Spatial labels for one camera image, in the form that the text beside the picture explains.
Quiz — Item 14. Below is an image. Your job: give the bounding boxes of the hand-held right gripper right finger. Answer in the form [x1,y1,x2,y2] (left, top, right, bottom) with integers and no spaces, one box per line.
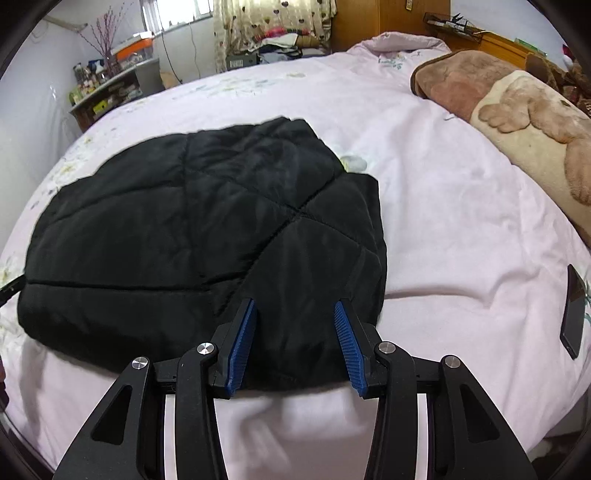
[333,299,539,480]

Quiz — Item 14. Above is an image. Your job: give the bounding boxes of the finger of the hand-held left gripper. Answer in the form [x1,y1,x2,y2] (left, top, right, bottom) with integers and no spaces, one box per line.
[0,276,25,306]

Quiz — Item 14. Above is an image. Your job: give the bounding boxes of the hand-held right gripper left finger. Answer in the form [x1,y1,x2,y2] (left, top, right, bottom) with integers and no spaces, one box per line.
[53,298,258,480]

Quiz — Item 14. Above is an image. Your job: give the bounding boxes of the black quilted jacket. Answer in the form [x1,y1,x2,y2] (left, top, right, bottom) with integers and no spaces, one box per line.
[17,117,389,394]

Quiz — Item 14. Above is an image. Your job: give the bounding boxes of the pile of clothes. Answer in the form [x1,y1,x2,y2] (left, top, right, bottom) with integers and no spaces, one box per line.
[226,27,334,70]

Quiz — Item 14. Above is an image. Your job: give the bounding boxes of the pink floral bed sheet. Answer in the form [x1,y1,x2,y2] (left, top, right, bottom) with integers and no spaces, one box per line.
[0,31,591,467]

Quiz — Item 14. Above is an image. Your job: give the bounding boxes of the cluttered wooden shelf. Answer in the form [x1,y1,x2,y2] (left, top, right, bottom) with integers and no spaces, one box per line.
[69,58,161,133]

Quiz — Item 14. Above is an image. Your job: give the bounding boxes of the black smartphone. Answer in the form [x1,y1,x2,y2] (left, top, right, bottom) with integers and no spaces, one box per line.
[560,264,586,360]

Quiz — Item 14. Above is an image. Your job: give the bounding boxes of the bare purple branches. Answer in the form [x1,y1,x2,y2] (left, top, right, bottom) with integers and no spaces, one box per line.
[76,11,124,75]

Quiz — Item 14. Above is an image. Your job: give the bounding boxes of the orange storage box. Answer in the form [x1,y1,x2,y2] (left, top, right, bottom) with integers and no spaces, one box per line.
[115,38,154,64]

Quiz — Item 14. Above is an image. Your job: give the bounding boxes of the brown plush blanket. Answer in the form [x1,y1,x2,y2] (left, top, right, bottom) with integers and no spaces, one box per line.
[410,50,591,245]

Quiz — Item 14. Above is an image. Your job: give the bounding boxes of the window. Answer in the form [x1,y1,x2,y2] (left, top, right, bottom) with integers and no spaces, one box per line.
[139,0,216,34]

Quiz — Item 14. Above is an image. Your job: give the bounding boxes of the wooden bedside cabinet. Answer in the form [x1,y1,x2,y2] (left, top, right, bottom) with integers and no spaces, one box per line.
[422,11,571,83]

